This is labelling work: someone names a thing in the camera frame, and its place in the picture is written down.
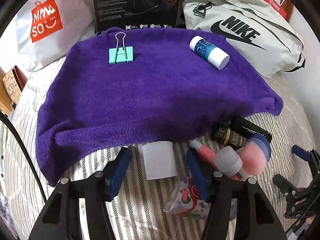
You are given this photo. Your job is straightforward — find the clear watermelon drink bottle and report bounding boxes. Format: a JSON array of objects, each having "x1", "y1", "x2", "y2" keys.
[{"x1": 164, "y1": 176, "x2": 210, "y2": 220}]

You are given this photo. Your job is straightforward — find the small white tape roll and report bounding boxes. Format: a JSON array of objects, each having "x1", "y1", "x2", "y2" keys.
[{"x1": 142, "y1": 141, "x2": 178, "y2": 180}]

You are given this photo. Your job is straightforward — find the pink blue round case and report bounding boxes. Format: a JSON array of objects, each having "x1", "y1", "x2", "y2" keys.
[{"x1": 239, "y1": 134, "x2": 271, "y2": 176}]

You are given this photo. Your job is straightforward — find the black slim cosmetic box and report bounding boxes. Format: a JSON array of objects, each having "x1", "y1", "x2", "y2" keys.
[{"x1": 225, "y1": 116, "x2": 272, "y2": 143}]

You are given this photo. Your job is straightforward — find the white blue hydrating balm jar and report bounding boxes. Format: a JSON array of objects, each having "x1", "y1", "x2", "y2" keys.
[{"x1": 189, "y1": 36, "x2": 230, "y2": 70}]

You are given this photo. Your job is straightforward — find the teal binder clip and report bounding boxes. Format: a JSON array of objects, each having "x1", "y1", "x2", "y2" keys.
[{"x1": 108, "y1": 31, "x2": 134, "y2": 64}]

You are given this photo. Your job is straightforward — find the pink tube white cap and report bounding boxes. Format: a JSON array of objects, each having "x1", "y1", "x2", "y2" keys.
[{"x1": 189, "y1": 139, "x2": 241, "y2": 181}]

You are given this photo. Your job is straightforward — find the dark gold-trimmed bottle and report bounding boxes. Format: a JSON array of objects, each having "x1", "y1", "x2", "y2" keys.
[{"x1": 211, "y1": 123, "x2": 247, "y2": 151}]

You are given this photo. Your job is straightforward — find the purple towel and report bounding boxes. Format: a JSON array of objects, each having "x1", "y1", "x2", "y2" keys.
[{"x1": 36, "y1": 27, "x2": 283, "y2": 186}]

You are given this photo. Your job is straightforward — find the white Nike bag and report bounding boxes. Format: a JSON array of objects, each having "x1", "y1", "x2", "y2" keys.
[{"x1": 182, "y1": 0, "x2": 305, "y2": 78}]

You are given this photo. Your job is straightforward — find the wooden furniture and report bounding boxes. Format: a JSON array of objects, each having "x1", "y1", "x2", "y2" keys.
[{"x1": 0, "y1": 68, "x2": 14, "y2": 116}]

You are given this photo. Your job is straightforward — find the brown patterned box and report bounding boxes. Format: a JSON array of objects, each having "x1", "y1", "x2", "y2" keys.
[{"x1": 2, "y1": 66, "x2": 28, "y2": 103}]

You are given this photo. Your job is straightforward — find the white Miniso shopping bag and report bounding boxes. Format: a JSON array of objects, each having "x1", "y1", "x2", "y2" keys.
[{"x1": 15, "y1": 0, "x2": 94, "y2": 72}]

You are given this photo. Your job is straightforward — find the black headset box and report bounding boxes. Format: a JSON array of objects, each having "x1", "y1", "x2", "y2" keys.
[{"x1": 93, "y1": 0, "x2": 181, "y2": 33}]

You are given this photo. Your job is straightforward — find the black cable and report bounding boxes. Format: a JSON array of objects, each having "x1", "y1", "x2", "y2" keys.
[{"x1": 0, "y1": 110, "x2": 48, "y2": 204}]

